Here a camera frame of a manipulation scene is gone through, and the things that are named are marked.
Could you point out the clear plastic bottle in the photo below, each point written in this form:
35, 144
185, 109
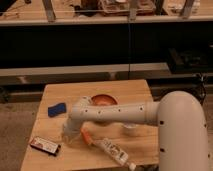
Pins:
116, 153

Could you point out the orange bowl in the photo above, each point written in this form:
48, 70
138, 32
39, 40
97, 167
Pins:
103, 100

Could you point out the black and red eraser box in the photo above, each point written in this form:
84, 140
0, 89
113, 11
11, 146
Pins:
45, 145

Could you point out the orange carrot toy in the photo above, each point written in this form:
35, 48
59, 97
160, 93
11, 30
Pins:
86, 136

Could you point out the clear plastic cup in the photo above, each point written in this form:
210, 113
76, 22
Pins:
129, 128

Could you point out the blue sponge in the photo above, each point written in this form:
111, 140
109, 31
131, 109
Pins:
56, 109

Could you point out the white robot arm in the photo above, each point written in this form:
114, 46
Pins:
180, 119

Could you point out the wooden shelf rack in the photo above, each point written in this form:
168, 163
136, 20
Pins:
78, 12

